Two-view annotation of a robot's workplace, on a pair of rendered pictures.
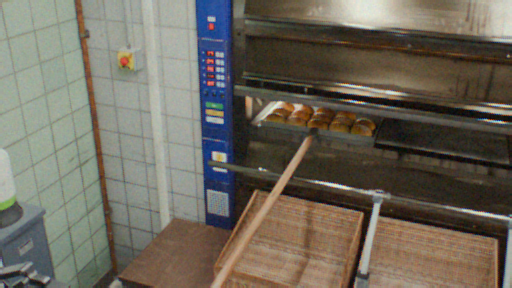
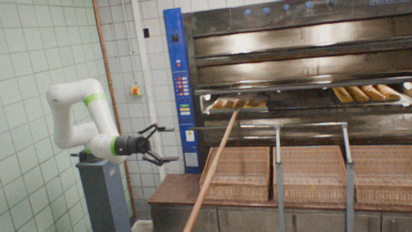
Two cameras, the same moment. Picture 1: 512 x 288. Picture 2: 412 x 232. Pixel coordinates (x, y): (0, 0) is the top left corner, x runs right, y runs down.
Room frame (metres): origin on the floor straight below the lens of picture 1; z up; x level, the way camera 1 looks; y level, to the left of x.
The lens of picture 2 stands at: (-0.61, 0.31, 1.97)
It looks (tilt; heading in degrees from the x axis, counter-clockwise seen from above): 15 degrees down; 356
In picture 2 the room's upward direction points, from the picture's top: 7 degrees counter-clockwise
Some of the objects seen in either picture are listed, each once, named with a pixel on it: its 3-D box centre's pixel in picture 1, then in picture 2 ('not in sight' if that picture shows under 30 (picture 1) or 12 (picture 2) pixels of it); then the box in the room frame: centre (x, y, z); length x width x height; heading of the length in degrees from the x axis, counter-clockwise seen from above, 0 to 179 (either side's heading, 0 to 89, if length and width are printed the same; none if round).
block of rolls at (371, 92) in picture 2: not in sight; (363, 91); (2.19, -1.40, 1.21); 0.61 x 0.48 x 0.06; 161
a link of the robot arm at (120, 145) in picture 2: not in sight; (125, 145); (0.78, 0.59, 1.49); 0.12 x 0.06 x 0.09; 162
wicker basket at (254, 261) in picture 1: (291, 251); (236, 171); (1.90, -0.08, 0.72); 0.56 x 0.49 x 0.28; 70
